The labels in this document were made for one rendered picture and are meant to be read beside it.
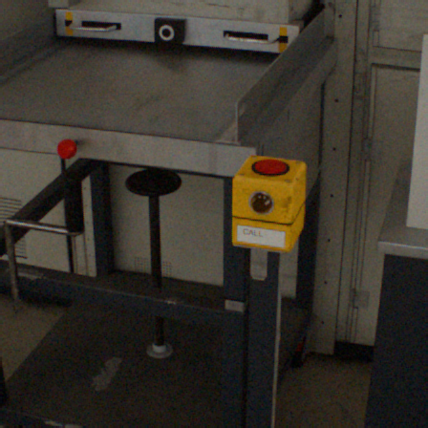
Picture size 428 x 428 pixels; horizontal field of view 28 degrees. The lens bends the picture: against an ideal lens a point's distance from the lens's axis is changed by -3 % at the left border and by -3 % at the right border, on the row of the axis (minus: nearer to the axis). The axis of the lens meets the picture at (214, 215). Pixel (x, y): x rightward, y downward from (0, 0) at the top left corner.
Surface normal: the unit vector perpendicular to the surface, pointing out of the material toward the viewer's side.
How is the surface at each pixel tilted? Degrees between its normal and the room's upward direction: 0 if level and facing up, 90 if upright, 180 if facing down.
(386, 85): 90
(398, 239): 0
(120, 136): 90
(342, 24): 90
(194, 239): 90
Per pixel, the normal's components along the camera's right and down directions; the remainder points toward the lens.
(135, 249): -0.31, 0.43
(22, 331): 0.00, -0.89
